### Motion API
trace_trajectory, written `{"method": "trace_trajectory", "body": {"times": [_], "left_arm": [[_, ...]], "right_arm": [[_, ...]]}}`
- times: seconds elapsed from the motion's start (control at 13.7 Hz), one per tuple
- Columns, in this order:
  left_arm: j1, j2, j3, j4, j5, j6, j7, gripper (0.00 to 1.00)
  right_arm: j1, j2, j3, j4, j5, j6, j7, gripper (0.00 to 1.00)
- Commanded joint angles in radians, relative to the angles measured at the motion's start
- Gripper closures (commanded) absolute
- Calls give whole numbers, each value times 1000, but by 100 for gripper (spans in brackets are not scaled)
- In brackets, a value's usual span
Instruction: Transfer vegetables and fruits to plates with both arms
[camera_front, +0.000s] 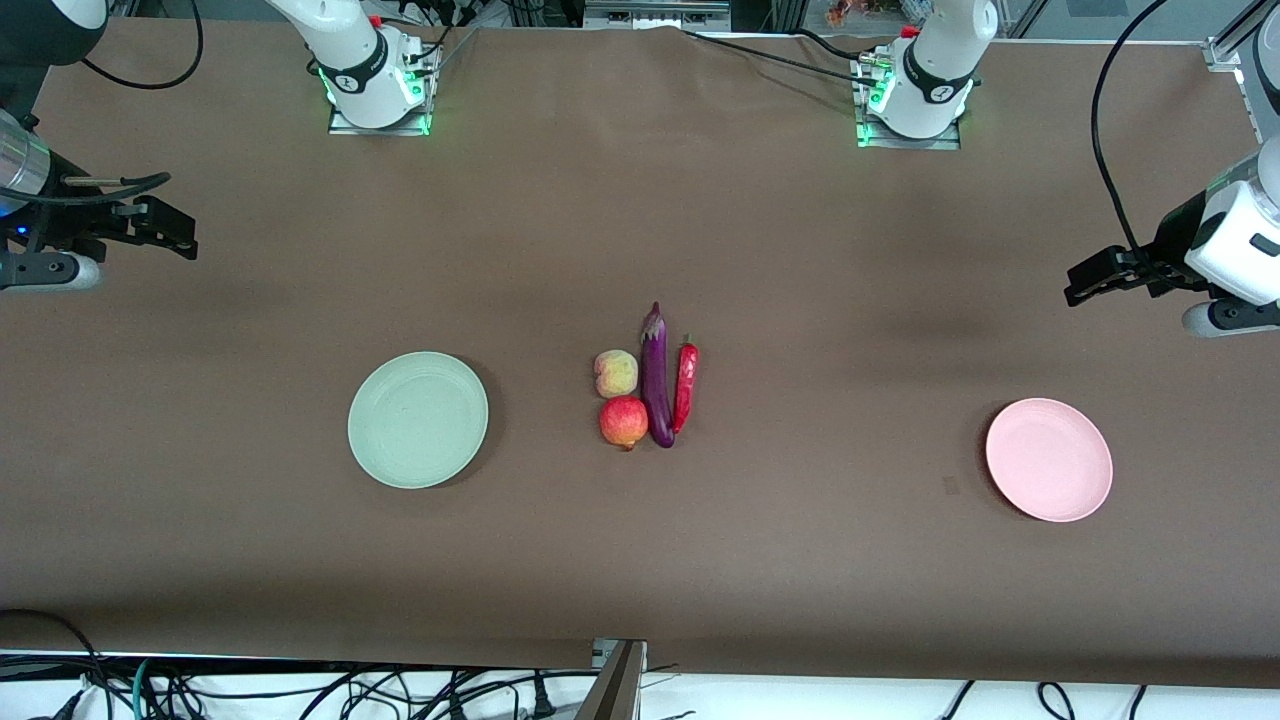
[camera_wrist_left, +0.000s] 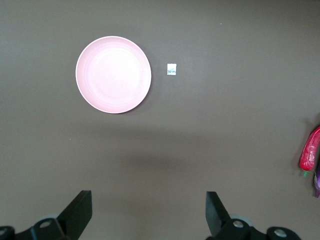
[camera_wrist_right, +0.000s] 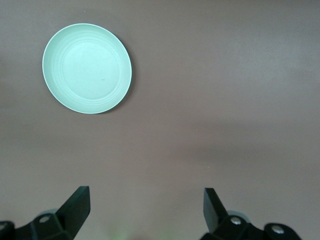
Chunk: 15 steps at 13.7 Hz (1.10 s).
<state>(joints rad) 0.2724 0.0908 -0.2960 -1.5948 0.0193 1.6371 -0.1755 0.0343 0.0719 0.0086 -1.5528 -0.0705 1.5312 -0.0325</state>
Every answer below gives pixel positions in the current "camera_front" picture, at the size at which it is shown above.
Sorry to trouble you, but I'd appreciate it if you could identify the short black table cable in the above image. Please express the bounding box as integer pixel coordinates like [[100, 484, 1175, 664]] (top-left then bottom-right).
[[795, 28, 867, 65]]

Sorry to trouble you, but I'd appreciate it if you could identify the pink plate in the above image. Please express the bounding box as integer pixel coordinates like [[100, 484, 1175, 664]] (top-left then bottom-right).
[[985, 398, 1114, 523]]

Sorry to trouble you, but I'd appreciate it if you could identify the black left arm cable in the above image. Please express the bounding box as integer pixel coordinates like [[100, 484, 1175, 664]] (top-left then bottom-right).
[[1089, 0, 1173, 261]]

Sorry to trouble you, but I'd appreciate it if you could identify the black looped floor cable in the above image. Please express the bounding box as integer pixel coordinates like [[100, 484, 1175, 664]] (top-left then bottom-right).
[[0, 608, 105, 720]]

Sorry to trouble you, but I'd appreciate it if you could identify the white lower shelf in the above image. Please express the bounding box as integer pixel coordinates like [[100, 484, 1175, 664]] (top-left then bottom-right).
[[0, 652, 1280, 720]]

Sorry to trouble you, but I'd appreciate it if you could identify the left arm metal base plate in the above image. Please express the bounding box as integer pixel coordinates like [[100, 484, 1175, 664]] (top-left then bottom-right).
[[855, 55, 964, 152]]

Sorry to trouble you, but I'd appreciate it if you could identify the yellow pink peach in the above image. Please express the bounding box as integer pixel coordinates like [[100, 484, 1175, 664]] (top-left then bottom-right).
[[594, 350, 640, 400]]

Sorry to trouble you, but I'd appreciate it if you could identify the metal camera post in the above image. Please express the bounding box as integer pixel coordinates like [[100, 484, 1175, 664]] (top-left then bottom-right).
[[575, 638, 649, 720]]

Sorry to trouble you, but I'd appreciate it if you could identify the aluminium frame profile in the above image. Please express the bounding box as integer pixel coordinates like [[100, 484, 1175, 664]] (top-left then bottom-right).
[[1204, 0, 1280, 73]]

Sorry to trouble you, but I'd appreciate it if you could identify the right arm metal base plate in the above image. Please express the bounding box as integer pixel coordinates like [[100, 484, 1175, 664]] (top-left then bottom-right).
[[326, 40, 443, 137]]

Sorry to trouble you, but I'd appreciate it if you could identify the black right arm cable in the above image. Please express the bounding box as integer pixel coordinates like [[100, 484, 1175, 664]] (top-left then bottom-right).
[[35, 0, 207, 207]]

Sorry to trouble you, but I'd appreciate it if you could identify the long purple eggplant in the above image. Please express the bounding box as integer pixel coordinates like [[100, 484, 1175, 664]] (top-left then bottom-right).
[[640, 302, 676, 449]]

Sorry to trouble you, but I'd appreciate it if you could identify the brown table cover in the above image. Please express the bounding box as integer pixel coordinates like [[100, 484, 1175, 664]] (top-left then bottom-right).
[[0, 18, 1280, 691]]

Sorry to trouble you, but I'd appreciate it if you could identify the pale green plate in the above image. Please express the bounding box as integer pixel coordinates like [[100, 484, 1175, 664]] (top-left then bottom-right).
[[347, 351, 490, 491]]

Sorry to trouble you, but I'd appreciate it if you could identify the long black table cable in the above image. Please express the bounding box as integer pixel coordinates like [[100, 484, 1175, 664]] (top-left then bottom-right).
[[680, 28, 883, 89]]

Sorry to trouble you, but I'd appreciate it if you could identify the red chili pepper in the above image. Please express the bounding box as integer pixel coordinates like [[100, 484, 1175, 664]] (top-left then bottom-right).
[[671, 335, 700, 435]]

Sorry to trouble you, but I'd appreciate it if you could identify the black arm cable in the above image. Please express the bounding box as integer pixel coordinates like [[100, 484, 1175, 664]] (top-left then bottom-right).
[[35, 0, 207, 207], [1089, 0, 1173, 261]]

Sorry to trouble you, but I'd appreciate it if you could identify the red apple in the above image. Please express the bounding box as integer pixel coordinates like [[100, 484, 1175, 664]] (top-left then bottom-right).
[[599, 396, 650, 452]]

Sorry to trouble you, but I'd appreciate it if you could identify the grey electronics box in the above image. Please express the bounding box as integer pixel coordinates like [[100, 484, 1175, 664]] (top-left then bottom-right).
[[583, 0, 732, 32]]

